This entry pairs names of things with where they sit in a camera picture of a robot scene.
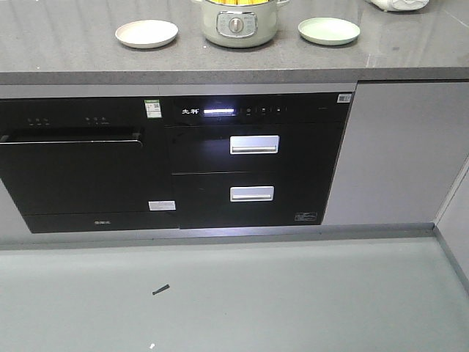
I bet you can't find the black disinfection cabinet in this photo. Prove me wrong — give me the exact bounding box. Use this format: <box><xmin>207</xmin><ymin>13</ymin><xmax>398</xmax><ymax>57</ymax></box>
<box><xmin>163</xmin><ymin>92</ymin><xmax>351</xmax><ymax>229</ymax></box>

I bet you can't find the white label sticker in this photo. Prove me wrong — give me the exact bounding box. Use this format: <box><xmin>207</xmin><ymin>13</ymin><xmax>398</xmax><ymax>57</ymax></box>
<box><xmin>148</xmin><ymin>200</ymin><xmax>176</xmax><ymax>211</ymax></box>

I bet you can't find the green energy label sticker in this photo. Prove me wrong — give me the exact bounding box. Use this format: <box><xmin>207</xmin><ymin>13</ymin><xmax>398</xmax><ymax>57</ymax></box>
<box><xmin>144</xmin><ymin>99</ymin><xmax>162</xmax><ymax>119</ymax></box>

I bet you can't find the black tape strip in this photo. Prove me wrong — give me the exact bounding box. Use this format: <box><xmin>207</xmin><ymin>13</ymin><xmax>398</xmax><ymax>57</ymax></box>
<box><xmin>152</xmin><ymin>284</ymin><xmax>170</xmax><ymax>296</ymax></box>

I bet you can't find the white QR sticker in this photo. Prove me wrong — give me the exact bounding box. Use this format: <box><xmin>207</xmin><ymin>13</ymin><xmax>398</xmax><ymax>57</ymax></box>
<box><xmin>337</xmin><ymin>93</ymin><xmax>352</xmax><ymax>103</ymax></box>

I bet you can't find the green electric cooking pot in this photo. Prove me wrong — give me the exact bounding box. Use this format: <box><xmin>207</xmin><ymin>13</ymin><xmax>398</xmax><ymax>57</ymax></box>
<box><xmin>197</xmin><ymin>1</ymin><xmax>289</xmax><ymax>48</ymax></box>

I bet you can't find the black built-in dishwasher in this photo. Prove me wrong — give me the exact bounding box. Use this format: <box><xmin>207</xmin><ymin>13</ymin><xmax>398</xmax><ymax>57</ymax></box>
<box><xmin>1</xmin><ymin>97</ymin><xmax>177</xmax><ymax>233</ymax></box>

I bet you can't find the cream white plate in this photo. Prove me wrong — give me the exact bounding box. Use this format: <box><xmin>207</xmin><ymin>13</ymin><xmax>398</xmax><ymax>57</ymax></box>
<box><xmin>114</xmin><ymin>20</ymin><xmax>179</xmax><ymax>49</ymax></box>

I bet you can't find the light green plate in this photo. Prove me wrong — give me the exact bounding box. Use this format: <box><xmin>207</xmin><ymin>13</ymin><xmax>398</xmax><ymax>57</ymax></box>
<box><xmin>298</xmin><ymin>17</ymin><xmax>361</xmax><ymax>46</ymax></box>

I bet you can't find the grey cabinet door panel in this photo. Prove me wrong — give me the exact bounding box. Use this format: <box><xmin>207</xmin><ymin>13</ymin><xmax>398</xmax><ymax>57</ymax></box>
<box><xmin>324</xmin><ymin>82</ymin><xmax>468</xmax><ymax>225</ymax></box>

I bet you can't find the grey side cabinet panel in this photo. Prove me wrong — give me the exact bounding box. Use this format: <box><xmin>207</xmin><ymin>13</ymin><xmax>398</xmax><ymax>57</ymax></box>
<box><xmin>435</xmin><ymin>158</ymin><xmax>468</xmax><ymax>277</ymax></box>

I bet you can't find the grey left cabinet panel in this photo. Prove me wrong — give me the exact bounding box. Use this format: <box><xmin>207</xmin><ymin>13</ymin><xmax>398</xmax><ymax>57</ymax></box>
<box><xmin>0</xmin><ymin>183</ymin><xmax>32</xmax><ymax>244</ymax></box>

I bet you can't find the white rice cooker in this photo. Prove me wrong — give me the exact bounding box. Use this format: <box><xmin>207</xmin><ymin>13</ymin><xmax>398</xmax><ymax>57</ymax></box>
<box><xmin>366</xmin><ymin>0</ymin><xmax>429</xmax><ymax>12</ymax></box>

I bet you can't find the silver lower drawer handle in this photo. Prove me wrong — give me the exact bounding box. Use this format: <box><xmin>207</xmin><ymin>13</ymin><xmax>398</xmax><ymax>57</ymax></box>
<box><xmin>229</xmin><ymin>186</ymin><xmax>275</xmax><ymax>202</ymax></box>

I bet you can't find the silver drawer handle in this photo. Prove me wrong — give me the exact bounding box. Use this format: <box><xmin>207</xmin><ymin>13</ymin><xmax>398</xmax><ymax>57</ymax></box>
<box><xmin>229</xmin><ymin>135</ymin><xmax>280</xmax><ymax>155</ymax></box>
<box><xmin>229</xmin><ymin>186</ymin><xmax>275</xmax><ymax>202</ymax></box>

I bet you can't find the silver upper drawer handle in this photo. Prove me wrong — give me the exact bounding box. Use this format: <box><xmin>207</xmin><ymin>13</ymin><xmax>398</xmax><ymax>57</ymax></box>
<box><xmin>229</xmin><ymin>135</ymin><xmax>280</xmax><ymax>155</ymax></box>

